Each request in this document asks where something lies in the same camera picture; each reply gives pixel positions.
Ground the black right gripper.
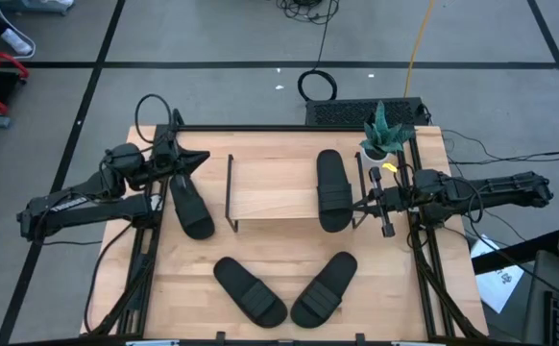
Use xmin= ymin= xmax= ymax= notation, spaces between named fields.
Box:
xmin=353 ymin=167 xmax=415 ymax=240

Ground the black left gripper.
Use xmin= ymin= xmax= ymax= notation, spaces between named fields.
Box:
xmin=150 ymin=136 xmax=211 ymax=179

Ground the black rubber slide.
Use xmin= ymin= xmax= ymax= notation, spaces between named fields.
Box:
xmin=212 ymin=256 xmax=289 ymax=330
xmin=169 ymin=172 xmax=216 ymax=241
xmin=316 ymin=149 xmax=354 ymax=234
xmin=289 ymin=251 xmax=358 ymax=330

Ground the green plant in white pot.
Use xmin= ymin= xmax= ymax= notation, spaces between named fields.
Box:
xmin=359 ymin=100 xmax=418 ymax=172

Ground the white label strip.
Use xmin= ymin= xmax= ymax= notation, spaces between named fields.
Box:
xmin=388 ymin=339 xmax=447 ymax=346
xmin=124 ymin=338 xmax=181 ymax=346

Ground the black metal beam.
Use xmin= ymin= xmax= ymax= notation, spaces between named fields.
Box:
xmin=471 ymin=229 xmax=559 ymax=276

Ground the white paper sheet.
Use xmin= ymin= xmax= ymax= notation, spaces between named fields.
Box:
xmin=470 ymin=234 xmax=526 ymax=314

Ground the person's foot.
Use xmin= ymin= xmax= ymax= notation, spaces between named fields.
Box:
xmin=0 ymin=27 xmax=35 ymax=57

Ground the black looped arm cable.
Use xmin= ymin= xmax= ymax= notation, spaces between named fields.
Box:
xmin=134 ymin=93 xmax=173 ymax=145

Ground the black metal table frame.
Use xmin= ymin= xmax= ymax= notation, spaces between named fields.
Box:
xmin=81 ymin=122 xmax=491 ymax=340

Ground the wooden shelf with black frame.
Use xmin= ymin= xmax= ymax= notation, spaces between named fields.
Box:
xmin=225 ymin=151 xmax=363 ymax=234

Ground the black coiled cable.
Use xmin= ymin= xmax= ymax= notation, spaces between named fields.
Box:
xmin=297 ymin=18 xmax=339 ymax=103

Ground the black floor cable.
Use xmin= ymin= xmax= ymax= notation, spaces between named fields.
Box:
xmin=440 ymin=128 xmax=559 ymax=167

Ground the yellow cable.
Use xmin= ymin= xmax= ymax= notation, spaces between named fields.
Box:
xmin=402 ymin=0 xmax=437 ymax=99

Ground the black long arm cable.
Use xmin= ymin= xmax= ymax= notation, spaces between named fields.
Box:
xmin=83 ymin=223 xmax=134 ymax=334

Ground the black cable bundle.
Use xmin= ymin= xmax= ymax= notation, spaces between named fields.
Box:
xmin=276 ymin=0 xmax=342 ymax=25

